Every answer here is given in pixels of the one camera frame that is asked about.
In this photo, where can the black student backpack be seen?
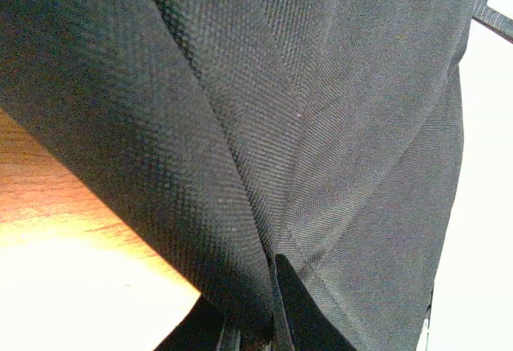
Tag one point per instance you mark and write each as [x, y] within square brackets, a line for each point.
[226, 132]

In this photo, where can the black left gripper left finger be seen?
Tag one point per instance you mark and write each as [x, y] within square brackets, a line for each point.
[203, 329]

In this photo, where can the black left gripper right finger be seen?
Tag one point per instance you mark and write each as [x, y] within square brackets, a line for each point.
[308, 327]

